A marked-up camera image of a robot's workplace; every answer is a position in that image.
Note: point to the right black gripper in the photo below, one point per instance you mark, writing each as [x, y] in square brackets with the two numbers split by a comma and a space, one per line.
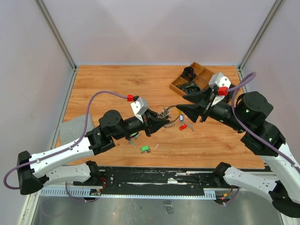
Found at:
[192, 111]

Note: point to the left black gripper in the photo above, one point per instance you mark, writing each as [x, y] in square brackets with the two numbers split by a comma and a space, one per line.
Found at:
[150, 120]

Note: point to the red tagged key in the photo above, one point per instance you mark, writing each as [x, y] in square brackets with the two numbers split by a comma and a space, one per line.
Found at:
[182, 127]

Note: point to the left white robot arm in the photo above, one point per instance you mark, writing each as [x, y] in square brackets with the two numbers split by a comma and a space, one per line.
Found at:
[36, 171]

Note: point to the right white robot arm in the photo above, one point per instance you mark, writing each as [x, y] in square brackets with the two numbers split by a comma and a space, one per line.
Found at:
[248, 116]

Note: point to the rolled dark tie front-left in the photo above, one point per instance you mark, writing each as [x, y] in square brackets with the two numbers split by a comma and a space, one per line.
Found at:
[189, 88]

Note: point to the wooden compartment tray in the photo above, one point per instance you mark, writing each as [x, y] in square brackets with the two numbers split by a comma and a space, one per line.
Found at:
[198, 76]

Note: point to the green tagged key lower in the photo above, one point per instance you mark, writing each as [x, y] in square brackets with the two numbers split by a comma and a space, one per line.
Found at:
[145, 149]

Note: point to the rolled dark tie top-left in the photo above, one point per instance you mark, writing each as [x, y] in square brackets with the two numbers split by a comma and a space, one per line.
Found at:
[188, 73]

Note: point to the grey felt pad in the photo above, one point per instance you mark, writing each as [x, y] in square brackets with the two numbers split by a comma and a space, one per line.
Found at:
[72, 129]

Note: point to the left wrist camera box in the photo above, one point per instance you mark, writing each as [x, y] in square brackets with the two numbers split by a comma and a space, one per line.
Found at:
[139, 107]

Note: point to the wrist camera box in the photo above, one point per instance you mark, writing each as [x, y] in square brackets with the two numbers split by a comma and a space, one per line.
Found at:
[219, 80]
[139, 107]

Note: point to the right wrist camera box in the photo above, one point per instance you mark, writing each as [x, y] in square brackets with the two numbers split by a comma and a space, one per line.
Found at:
[219, 80]

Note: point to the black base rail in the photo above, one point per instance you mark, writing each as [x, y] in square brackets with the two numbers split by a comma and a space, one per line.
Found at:
[154, 181]

